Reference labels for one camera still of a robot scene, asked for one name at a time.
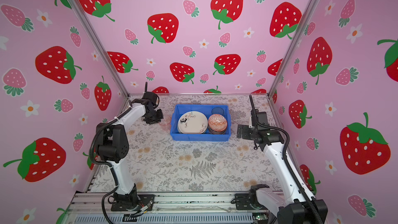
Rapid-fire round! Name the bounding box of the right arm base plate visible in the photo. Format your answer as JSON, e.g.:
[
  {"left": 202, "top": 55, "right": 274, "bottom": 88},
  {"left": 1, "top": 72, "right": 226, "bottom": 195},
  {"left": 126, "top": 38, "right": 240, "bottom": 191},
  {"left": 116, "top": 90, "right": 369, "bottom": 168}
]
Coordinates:
[{"left": 231, "top": 193, "right": 265, "bottom": 210}]

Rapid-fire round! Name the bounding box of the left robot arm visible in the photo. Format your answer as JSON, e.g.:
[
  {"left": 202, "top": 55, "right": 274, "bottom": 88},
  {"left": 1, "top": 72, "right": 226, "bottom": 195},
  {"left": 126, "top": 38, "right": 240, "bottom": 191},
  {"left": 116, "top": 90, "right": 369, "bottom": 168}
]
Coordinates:
[{"left": 89, "top": 84, "right": 163, "bottom": 224}]

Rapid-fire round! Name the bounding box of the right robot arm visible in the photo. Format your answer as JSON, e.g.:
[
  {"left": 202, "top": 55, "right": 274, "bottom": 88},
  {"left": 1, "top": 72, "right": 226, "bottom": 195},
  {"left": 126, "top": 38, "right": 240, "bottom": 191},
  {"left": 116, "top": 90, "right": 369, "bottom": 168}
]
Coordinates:
[{"left": 237, "top": 100, "right": 328, "bottom": 224}]

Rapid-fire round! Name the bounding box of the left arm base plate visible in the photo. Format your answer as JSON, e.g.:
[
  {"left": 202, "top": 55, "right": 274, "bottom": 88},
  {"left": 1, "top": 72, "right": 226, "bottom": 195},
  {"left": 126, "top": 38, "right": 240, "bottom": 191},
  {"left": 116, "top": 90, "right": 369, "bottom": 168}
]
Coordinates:
[{"left": 111, "top": 195, "right": 155, "bottom": 212}]

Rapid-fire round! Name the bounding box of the blue zigzag pattern bowl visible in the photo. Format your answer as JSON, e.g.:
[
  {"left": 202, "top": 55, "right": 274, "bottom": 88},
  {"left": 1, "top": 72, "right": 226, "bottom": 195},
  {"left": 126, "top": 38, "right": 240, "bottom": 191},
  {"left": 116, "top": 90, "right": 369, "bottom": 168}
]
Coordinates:
[{"left": 208, "top": 114, "right": 228, "bottom": 131}]

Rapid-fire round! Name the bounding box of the green glass cup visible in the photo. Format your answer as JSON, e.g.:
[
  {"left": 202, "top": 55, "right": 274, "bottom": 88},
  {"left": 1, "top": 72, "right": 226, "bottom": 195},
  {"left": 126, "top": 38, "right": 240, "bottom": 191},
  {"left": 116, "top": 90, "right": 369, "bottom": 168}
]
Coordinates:
[{"left": 211, "top": 107, "right": 224, "bottom": 116}]

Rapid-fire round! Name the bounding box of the pink glass cup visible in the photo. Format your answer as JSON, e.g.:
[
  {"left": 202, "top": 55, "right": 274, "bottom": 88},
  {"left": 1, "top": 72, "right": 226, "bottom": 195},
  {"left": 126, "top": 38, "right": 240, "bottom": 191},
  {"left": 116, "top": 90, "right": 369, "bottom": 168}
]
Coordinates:
[{"left": 159, "top": 115, "right": 172, "bottom": 132}]

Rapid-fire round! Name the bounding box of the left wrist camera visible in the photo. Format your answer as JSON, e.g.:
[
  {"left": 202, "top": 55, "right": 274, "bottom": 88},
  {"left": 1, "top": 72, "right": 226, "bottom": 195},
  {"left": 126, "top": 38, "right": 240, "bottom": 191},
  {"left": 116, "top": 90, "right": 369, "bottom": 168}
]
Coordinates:
[{"left": 143, "top": 92, "right": 159, "bottom": 109}]

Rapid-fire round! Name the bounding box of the blue plastic bin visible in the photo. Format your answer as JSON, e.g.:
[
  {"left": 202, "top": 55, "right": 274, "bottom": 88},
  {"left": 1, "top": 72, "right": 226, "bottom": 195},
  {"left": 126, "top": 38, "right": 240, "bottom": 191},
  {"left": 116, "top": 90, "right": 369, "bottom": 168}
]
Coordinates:
[{"left": 170, "top": 104, "right": 231, "bottom": 142}]

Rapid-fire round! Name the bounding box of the cream blossom pattern plate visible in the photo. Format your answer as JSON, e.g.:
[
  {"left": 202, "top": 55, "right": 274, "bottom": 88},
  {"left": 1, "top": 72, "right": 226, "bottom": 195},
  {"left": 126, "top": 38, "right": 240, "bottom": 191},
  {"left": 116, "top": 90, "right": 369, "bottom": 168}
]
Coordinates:
[{"left": 177, "top": 111, "right": 208, "bottom": 134}]

